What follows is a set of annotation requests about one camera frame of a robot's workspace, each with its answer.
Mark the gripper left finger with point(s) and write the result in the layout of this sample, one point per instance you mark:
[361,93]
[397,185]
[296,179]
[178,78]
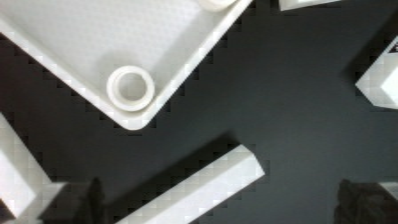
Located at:
[77,207]

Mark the white desk tabletop tray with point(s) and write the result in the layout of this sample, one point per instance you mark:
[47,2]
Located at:
[121,46]

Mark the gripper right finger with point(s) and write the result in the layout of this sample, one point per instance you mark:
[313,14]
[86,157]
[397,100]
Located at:
[367,203]

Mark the white desk leg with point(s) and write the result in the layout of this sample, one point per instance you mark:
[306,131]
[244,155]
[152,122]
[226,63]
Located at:
[201,191]
[377,82]
[27,188]
[292,4]

